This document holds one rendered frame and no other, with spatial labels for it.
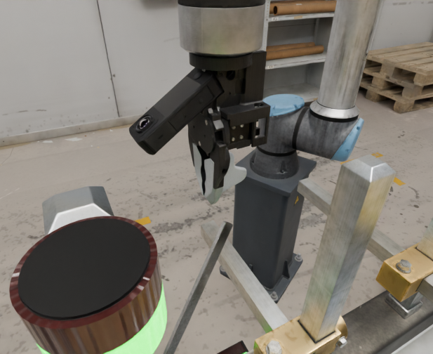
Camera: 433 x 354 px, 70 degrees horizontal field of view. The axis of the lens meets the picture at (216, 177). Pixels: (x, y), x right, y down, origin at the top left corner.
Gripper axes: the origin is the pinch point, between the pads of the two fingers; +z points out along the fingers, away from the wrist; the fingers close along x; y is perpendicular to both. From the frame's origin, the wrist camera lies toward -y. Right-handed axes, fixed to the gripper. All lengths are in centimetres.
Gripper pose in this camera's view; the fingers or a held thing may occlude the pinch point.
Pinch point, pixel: (206, 197)
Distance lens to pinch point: 45.3
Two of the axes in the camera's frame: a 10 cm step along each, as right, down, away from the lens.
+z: 0.0, 8.3, 5.6
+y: 8.8, -2.7, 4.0
